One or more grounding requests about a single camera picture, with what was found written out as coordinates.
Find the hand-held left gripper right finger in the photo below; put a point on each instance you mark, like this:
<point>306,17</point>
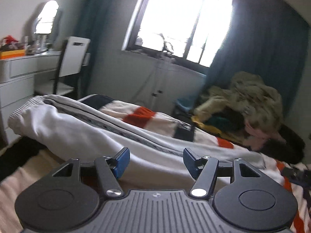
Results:
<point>190,162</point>

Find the pile of clothes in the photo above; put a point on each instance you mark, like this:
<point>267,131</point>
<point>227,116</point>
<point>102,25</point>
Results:
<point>289,145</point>

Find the white dressing table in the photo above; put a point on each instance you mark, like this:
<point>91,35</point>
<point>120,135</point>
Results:
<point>19,77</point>

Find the white chair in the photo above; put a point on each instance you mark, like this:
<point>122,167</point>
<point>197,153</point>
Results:
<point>70,63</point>

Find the green garment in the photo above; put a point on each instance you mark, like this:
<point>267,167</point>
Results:
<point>220,121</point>

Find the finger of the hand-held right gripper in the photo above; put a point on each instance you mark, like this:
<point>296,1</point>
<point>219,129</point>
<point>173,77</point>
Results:
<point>295,173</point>

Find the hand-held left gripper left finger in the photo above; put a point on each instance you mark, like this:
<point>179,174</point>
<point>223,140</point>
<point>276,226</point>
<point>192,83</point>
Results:
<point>122,162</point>

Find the blue curtain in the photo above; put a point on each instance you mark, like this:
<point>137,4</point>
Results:
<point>91,36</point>
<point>264,43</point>

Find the table mirror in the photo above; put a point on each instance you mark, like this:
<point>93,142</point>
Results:
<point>46,17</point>

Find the striped blanket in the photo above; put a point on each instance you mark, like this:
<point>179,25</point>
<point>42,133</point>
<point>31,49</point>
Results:
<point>150,116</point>

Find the pink garment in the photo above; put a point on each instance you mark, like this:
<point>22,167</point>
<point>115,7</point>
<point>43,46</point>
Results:
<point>255,136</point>

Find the orange box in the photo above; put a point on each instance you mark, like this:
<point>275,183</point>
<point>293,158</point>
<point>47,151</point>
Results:
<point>12,53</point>

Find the yellow towel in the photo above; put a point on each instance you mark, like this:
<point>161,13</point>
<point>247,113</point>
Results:
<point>206,125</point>

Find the white pants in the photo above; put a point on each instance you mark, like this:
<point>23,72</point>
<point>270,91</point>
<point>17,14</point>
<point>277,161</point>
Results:
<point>85,131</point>

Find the group of cosmetic bottles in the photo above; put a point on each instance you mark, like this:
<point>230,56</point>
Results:
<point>38,44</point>

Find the window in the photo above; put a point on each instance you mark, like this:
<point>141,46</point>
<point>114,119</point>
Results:
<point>184,19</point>

